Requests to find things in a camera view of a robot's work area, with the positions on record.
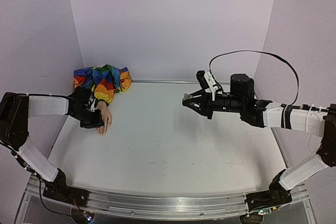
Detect glitter nail polish bottle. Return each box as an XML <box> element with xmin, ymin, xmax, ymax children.
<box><xmin>182</xmin><ymin>93</ymin><xmax>193</xmax><ymax>101</ymax></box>

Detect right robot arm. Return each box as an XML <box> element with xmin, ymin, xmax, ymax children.
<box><xmin>182</xmin><ymin>70</ymin><xmax>335</xmax><ymax>212</ymax></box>

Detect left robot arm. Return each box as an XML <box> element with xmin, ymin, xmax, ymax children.
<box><xmin>1</xmin><ymin>87</ymin><xmax>104</xmax><ymax>206</ymax></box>

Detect colourful patchwork sleeve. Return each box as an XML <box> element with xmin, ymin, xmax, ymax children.
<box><xmin>73</xmin><ymin>65</ymin><xmax>132</xmax><ymax>106</ymax></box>

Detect mannequin hand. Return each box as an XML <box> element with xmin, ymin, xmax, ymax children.
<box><xmin>97</xmin><ymin>101</ymin><xmax>112</xmax><ymax>137</ymax></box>

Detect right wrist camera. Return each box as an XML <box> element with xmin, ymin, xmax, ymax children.
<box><xmin>196</xmin><ymin>70</ymin><xmax>224</xmax><ymax>101</ymax></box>

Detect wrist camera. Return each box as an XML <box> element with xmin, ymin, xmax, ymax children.
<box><xmin>196</xmin><ymin>70</ymin><xmax>224</xmax><ymax>101</ymax></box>
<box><xmin>88</xmin><ymin>97</ymin><xmax>100</xmax><ymax>112</ymax></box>

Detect black right camera cable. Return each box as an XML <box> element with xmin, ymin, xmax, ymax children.
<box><xmin>208</xmin><ymin>50</ymin><xmax>300</xmax><ymax>106</ymax></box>

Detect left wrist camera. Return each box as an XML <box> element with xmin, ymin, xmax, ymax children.
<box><xmin>88</xmin><ymin>97</ymin><xmax>100</xmax><ymax>112</ymax></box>

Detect aluminium front rail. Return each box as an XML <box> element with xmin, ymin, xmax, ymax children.
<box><xmin>26</xmin><ymin>177</ymin><xmax>309</xmax><ymax>221</ymax></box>

